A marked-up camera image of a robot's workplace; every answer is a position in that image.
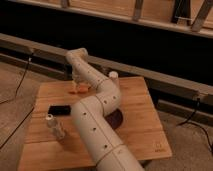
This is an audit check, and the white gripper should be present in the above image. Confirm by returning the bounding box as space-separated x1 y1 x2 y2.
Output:
72 69 89 92

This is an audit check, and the orange pepper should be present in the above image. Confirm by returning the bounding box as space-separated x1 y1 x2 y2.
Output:
69 87 88 94

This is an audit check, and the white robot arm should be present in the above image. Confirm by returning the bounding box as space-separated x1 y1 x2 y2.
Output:
66 48 145 171

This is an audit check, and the dark red ceramic bowl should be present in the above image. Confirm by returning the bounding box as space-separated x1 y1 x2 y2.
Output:
105 109 123 129

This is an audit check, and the black rectangular box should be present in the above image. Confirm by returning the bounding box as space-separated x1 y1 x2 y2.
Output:
48 105 71 116

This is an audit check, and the white cup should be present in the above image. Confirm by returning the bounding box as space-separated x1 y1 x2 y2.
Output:
109 71 119 79

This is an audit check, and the clear plastic bottle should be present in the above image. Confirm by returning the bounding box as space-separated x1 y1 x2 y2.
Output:
45 114 65 140

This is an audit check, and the wooden board table top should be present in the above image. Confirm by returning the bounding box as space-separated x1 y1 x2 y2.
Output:
18 77 172 171

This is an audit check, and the black cable left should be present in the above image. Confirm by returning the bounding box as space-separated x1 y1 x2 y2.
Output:
0 49 36 149

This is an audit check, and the black cable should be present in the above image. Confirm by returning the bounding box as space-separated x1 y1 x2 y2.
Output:
0 49 36 149
176 97 213 155

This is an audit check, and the black cable right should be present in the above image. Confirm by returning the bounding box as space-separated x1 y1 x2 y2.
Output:
176 97 213 155

